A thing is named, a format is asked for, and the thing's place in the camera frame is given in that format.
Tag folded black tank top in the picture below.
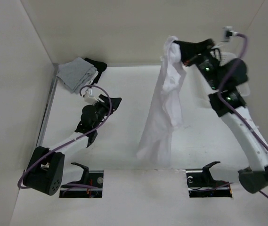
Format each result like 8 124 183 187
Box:
84 57 107 85

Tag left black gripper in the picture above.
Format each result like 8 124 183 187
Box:
92 95 121 129

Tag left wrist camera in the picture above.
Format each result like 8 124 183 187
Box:
83 88 98 105

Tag left metal table rail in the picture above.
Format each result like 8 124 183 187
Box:
32 63 58 153

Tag folded white tank top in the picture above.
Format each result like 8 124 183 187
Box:
86 71 98 85

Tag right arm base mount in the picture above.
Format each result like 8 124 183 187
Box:
186 161 232 198

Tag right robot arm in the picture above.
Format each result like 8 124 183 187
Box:
175 39 268 194

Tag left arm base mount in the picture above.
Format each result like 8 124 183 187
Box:
59 162 104 198

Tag white plastic basket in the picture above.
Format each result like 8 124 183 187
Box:
220 52 251 97

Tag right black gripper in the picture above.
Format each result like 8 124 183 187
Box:
169 39 219 89

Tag folded grey tank top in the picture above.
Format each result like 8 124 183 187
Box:
57 57 98 94

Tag white tank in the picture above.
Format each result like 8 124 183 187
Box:
137 36 187 166
86 71 98 85

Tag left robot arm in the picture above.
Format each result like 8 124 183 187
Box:
18 94 122 195

